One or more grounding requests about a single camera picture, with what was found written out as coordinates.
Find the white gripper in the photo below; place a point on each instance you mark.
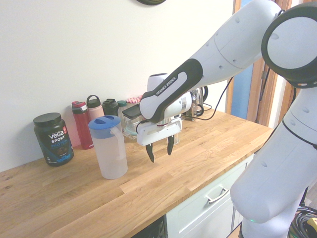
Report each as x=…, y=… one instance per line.
x=158, y=134

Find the clear pitcher with blue lid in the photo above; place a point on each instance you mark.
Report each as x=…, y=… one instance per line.
x=111, y=158

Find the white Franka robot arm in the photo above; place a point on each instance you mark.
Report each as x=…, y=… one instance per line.
x=223, y=57

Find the red water bottle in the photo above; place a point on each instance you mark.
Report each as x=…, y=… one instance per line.
x=83, y=126

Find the glass container with teal lid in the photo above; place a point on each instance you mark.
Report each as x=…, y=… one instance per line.
x=128, y=133

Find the square container with black lid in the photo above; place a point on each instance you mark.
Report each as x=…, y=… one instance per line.
x=131, y=112

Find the jar with red checkered lid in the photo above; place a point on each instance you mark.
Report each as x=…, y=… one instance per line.
x=132, y=100

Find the clear bottle with teal cap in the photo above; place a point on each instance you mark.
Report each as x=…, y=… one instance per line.
x=121, y=105

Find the black shaker bottle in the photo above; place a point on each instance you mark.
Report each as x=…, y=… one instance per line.
x=110, y=106

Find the pale green cabinet drawer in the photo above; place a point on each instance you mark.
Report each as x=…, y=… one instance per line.
x=198, y=215

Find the pink bottle with black cap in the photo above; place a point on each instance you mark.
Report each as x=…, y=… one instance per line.
x=95, y=110

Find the dark under-counter appliance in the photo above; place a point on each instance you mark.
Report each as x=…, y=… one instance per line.
x=153, y=230

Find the black Vega protein tub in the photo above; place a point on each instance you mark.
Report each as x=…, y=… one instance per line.
x=53, y=141

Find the wooden door frame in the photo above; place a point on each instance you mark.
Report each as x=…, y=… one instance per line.
x=257, y=81

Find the black round wall clock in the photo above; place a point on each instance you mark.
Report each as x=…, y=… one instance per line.
x=151, y=2

